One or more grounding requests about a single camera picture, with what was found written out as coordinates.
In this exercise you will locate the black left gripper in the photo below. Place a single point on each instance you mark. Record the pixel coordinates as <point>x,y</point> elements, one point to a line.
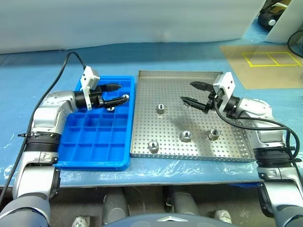
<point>95,97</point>

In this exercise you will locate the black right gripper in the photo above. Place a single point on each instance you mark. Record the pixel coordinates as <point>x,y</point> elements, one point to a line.
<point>214,101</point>

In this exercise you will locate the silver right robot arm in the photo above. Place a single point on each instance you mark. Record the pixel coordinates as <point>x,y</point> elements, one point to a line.
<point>272,139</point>

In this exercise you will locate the blue compartment tray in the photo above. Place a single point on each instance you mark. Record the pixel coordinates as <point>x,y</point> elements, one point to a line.
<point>94,139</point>

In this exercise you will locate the perforated metal tray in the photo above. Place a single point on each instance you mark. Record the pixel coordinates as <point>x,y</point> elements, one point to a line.
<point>170,132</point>

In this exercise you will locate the brown mat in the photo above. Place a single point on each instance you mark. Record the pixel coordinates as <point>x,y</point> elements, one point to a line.
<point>265,75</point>

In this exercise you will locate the black device with silver disc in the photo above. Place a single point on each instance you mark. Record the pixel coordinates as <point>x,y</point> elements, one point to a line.
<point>265,16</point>

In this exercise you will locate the white board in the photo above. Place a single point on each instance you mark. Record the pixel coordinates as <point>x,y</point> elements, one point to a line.
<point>284,26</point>

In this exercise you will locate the grey robot leg cylinder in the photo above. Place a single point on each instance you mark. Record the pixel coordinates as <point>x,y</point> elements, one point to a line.
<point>116,206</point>
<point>184,204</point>

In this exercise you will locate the white robot foot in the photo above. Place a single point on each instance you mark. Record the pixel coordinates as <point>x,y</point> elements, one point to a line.
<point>80,222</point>
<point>223,216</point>

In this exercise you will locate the dark rounded robot torso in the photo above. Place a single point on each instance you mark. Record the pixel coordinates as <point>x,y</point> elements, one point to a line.
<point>165,220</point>

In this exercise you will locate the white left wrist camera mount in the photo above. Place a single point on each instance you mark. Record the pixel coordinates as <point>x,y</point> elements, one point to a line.
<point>88,75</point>

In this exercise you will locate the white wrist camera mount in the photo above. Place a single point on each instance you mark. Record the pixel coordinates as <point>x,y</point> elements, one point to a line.
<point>88,75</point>
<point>228,82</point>

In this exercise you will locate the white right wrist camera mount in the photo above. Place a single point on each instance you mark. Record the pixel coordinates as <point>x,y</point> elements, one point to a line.
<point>228,82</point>

